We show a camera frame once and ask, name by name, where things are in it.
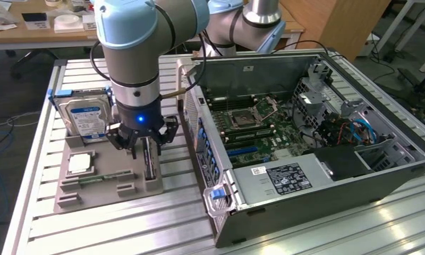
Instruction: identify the green motherboard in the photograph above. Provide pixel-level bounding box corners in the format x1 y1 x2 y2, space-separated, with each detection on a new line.
204 92 316 168

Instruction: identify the dark grey PC case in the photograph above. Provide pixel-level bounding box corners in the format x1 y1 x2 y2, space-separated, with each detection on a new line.
176 52 425 249

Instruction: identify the black cable behind case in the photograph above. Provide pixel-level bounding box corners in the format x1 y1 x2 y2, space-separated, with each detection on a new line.
274 40 342 58

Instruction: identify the grey power supply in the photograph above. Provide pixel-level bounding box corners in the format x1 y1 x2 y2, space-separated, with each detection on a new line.
232 154 336 207

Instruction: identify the hard disk in blue carrier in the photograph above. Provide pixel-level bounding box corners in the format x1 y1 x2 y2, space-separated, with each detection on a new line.
48 86 116 141

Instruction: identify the green RAM stick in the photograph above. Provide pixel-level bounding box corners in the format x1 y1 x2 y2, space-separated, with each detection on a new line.
78 174 106 184

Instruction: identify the grey parts rack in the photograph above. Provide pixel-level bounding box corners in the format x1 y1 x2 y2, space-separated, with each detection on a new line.
52 129 164 215

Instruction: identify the white box with black top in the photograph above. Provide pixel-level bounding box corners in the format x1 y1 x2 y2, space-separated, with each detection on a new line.
22 12 51 30

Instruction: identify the white table frame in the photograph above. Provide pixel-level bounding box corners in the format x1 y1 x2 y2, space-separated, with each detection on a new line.
375 0 425 72

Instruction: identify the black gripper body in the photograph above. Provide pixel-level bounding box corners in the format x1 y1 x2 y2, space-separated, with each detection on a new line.
116 97 166 139

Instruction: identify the grey card retention bracket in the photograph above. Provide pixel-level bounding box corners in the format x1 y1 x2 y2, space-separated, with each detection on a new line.
176 58 199 100

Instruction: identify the blue floor cable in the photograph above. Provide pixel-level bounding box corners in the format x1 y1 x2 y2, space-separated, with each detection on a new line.
0 116 15 229

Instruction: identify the metal socket cover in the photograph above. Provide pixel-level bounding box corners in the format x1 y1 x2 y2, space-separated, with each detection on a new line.
255 97 282 120

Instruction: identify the plain white box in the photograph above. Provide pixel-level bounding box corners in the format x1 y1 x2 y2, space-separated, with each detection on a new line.
82 14 99 31

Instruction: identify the perforated metal drive cage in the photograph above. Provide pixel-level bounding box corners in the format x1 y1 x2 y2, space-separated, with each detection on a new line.
292 76 342 128

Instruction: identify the CPU socket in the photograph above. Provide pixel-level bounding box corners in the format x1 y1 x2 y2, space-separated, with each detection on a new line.
230 108 259 129

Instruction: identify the wooden cabinet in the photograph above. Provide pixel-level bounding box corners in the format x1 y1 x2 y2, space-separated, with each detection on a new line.
279 0 394 62

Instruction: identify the blue wire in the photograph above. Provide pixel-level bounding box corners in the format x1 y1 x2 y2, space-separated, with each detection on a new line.
352 119 379 146

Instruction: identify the red wire bundle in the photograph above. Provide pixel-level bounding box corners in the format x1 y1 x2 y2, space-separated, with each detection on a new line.
335 121 352 146

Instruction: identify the white box with tape roll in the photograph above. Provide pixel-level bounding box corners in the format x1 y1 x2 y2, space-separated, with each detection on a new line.
54 14 86 34

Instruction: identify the silver CPU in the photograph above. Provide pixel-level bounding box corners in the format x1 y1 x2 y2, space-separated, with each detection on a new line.
68 154 92 175

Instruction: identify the wooden desk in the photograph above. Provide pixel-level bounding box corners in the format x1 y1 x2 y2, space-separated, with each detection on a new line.
0 0 306 51

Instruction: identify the blue expansion slot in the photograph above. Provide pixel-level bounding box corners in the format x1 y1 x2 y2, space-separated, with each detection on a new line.
227 147 267 157

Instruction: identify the silver disk bay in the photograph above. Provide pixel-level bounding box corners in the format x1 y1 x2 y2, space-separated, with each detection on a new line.
354 138 425 173

